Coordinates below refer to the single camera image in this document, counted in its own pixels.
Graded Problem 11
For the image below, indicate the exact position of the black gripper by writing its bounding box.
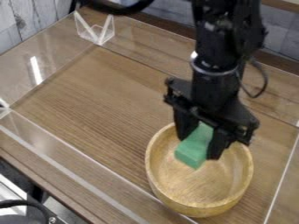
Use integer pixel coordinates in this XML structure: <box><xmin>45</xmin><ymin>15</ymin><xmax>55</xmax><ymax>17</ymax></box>
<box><xmin>163</xmin><ymin>68</ymin><xmax>259</xmax><ymax>160</ymax></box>

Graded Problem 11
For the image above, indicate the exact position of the green rectangular block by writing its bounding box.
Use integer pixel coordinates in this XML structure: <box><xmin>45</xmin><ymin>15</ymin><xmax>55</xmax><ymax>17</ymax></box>
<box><xmin>173</xmin><ymin>122</ymin><xmax>214</xmax><ymax>169</ymax></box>

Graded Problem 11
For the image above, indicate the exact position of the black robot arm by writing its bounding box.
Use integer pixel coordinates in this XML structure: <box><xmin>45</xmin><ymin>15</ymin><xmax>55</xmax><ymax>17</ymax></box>
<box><xmin>163</xmin><ymin>0</ymin><xmax>267</xmax><ymax>160</ymax></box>

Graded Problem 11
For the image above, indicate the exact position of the wooden bowl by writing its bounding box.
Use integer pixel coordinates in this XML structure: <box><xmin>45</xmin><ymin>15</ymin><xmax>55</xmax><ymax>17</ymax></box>
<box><xmin>144</xmin><ymin>123</ymin><xmax>254</xmax><ymax>218</ymax></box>

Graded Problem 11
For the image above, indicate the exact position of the black cable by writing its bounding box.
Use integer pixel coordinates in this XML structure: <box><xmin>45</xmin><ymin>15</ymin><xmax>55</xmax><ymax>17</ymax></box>
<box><xmin>238</xmin><ymin>56</ymin><xmax>271</xmax><ymax>100</ymax></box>

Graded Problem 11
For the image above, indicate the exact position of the clear acrylic corner bracket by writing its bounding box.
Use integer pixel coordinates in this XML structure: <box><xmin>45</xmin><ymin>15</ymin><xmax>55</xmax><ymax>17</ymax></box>
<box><xmin>73</xmin><ymin>11</ymin><xmax>115</xmax><ymax>46</ymax></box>

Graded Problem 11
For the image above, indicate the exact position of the black metal table frame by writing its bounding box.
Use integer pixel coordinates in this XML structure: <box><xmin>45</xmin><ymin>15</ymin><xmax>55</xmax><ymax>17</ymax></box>
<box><xmin>0</xmin><ymin>159</ymin><xmax>68</xmax><ymax>224</ymax></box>

